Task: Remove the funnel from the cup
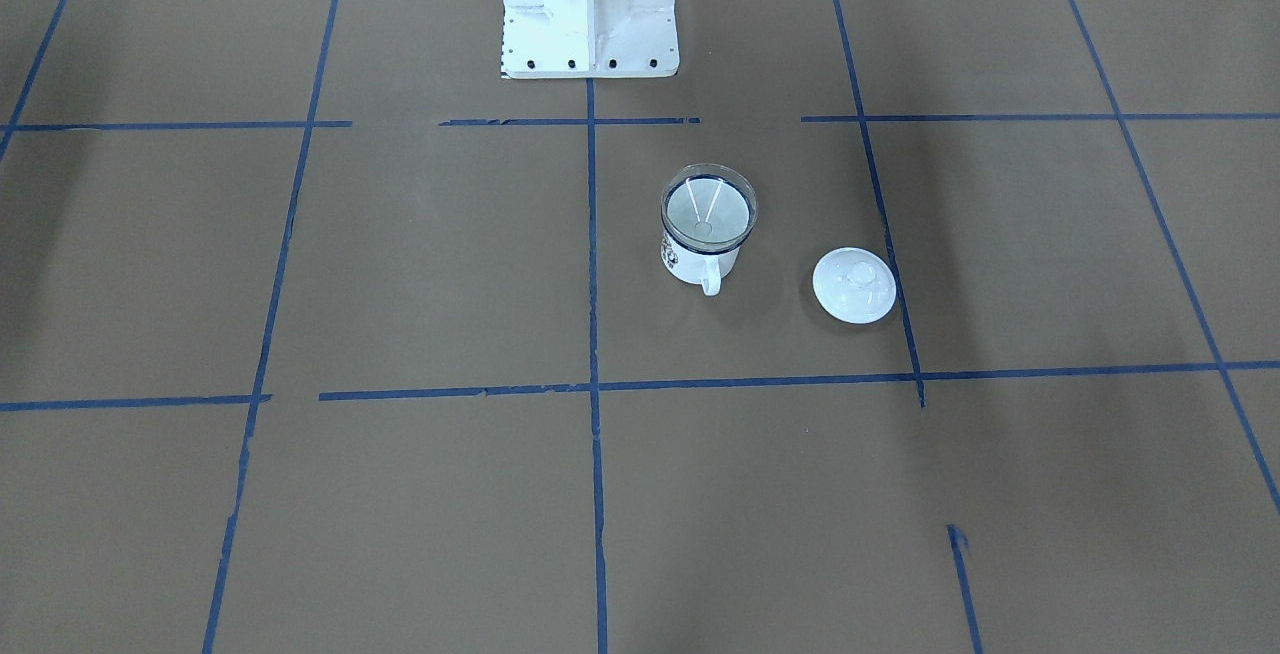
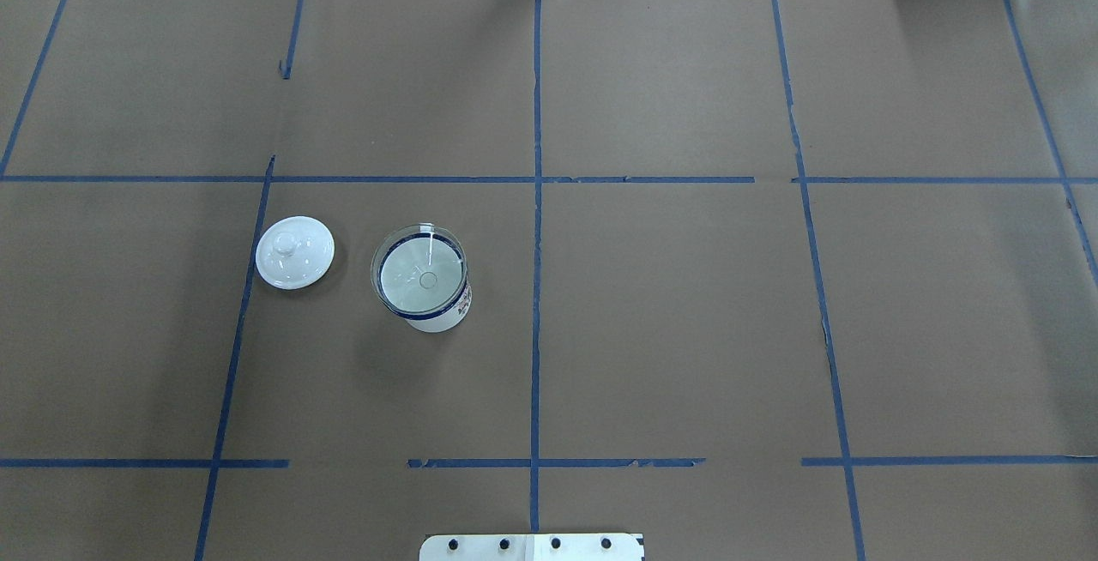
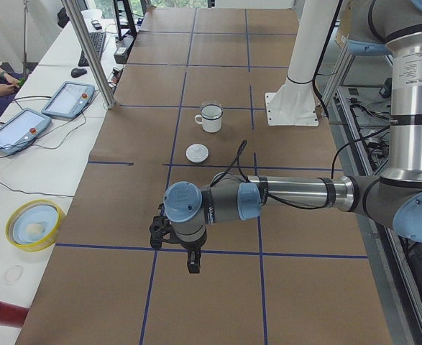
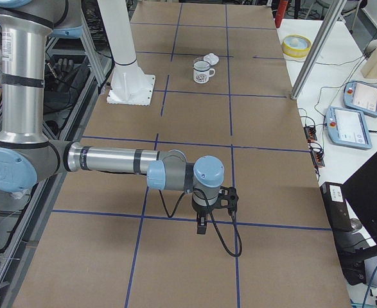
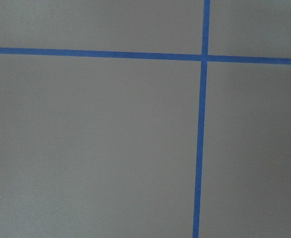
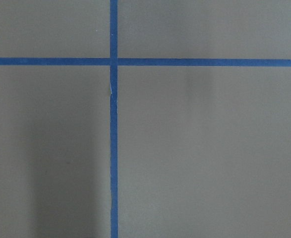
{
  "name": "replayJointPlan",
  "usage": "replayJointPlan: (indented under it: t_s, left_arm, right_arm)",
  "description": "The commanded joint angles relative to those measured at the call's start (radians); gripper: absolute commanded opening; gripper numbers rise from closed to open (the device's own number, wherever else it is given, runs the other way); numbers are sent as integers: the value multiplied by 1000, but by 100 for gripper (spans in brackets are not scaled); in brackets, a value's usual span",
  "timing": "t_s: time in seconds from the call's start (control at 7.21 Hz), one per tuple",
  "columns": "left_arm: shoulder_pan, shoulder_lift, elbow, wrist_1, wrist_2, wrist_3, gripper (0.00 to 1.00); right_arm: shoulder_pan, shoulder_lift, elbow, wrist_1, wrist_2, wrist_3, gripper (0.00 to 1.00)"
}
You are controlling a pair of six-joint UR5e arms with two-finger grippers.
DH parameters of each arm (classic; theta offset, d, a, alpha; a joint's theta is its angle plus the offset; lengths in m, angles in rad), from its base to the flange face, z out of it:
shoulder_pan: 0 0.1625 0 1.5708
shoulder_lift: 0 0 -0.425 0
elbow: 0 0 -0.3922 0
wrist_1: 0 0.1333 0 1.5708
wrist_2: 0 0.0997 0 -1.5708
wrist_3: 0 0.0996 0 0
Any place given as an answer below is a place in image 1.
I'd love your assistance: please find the clear glass funnel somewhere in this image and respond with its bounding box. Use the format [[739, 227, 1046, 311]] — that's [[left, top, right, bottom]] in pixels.
[[659, 163, 759, 253]]

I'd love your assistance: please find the white enamel cup blue rim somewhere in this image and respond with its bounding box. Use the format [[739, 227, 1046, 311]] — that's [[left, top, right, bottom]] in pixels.
[[659, 174, 756, 297]]

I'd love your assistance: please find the white ceramic lid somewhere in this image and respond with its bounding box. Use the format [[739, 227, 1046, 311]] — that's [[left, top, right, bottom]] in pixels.
[[812, 247, 897, 325]]

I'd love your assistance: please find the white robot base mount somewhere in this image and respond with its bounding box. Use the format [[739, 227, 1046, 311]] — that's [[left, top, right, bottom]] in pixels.
[[500, 0, 681, 81]]

